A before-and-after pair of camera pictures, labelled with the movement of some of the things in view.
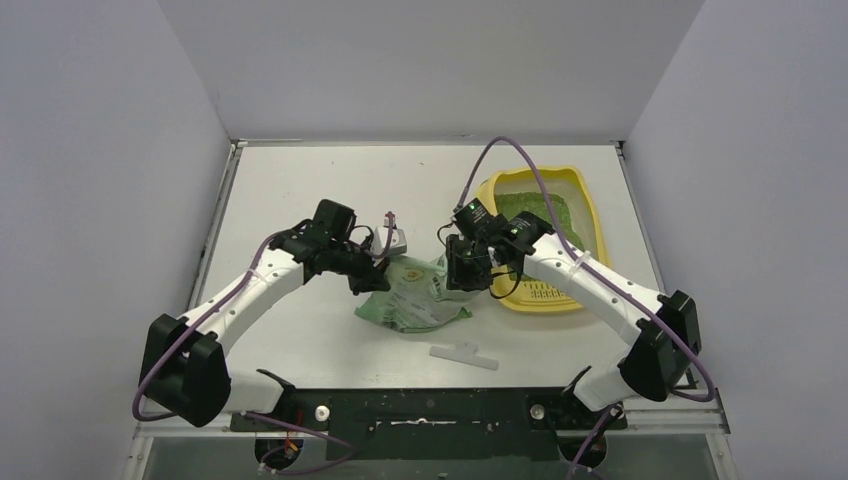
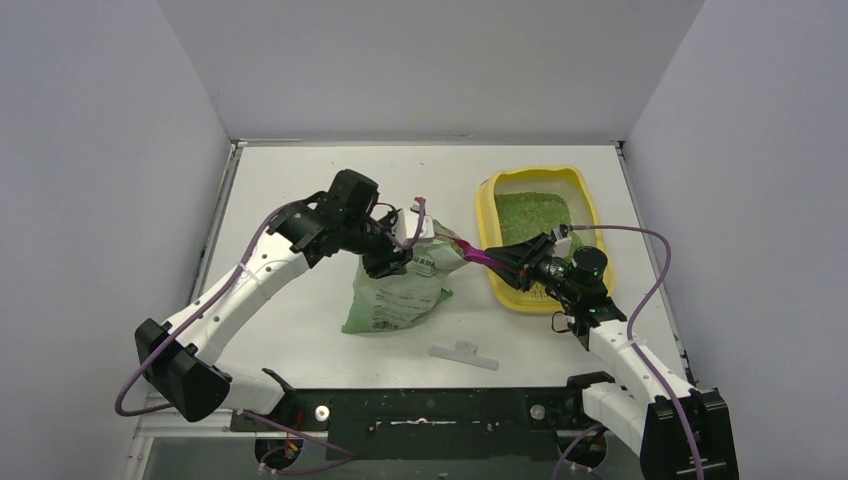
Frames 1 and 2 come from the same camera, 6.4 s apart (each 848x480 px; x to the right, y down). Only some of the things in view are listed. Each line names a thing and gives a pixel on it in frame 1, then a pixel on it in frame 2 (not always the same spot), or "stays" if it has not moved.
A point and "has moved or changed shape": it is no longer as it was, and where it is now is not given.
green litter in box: x=509 y=205 stays
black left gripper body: x=360 y=270 -> x=378 y=252
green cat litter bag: x=418 y=297 has moved or changed shape
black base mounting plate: x=435 y=424 stays
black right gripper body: x=466 y=258 -> x=520 y=261
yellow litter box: x=521 y=288 stays
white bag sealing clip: x=464 y=352 stays
